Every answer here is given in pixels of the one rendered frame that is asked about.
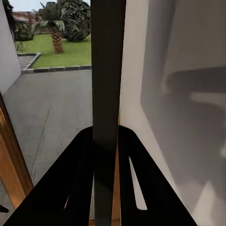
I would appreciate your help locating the poster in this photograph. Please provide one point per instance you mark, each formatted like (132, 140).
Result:
(107, 19)

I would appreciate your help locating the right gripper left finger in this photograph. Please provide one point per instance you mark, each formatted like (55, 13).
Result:
(62, 197)

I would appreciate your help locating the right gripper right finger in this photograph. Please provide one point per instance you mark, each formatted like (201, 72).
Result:
(164, 207)

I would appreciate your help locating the door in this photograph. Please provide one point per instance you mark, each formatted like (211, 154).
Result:
(45, 93)

